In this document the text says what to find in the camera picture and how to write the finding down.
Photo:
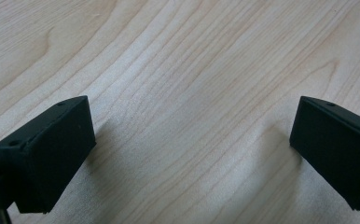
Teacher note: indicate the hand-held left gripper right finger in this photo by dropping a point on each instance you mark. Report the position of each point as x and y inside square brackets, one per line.
[336, 149]

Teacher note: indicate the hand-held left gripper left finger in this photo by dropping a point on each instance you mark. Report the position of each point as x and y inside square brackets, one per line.
[49, 155]

